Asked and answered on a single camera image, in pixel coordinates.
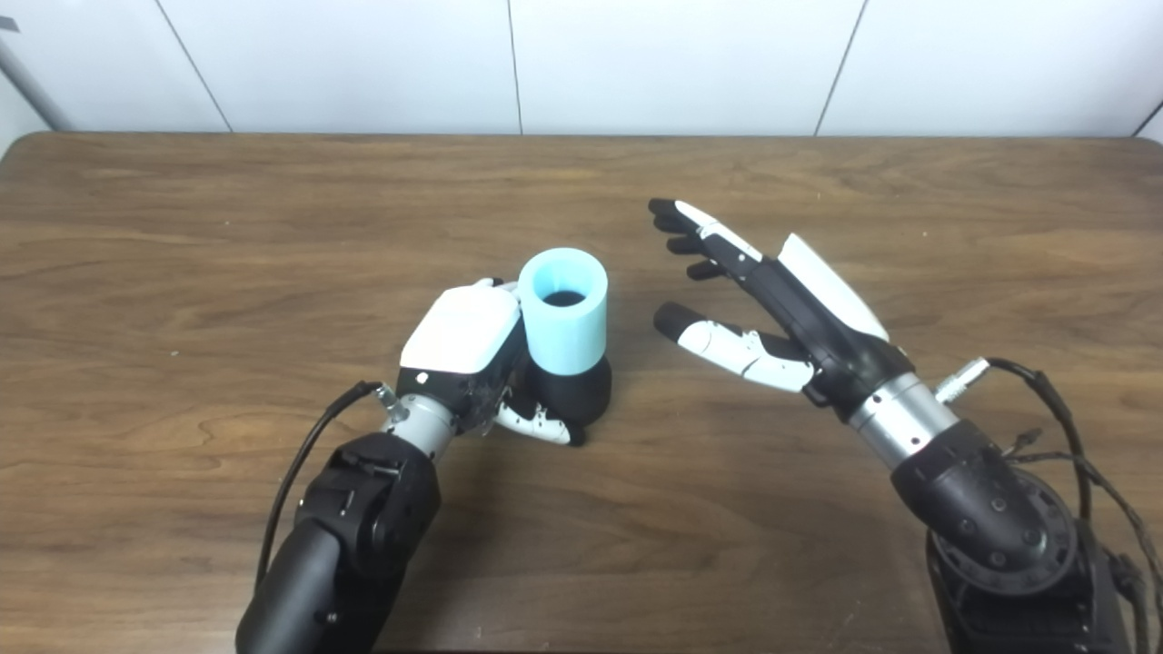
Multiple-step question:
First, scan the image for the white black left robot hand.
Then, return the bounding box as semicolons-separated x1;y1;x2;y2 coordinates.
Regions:
396;277;587;448

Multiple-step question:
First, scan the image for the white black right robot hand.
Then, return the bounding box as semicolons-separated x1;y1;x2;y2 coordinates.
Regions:
648;198;917;423

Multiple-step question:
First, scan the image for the light-blue hose piece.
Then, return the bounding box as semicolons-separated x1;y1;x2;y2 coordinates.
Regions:
517;247;609;375

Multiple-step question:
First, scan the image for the black flared nozzle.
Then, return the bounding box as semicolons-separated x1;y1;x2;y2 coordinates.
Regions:
522;291;613;432

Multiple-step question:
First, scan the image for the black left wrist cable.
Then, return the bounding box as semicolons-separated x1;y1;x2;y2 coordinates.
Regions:
254;380;410;591

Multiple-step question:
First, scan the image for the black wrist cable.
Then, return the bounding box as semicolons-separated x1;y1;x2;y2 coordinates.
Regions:
254;380;410;591
934;357;1163;654

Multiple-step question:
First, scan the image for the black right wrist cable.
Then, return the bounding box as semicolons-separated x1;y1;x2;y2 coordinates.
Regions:
934;357;1163;654

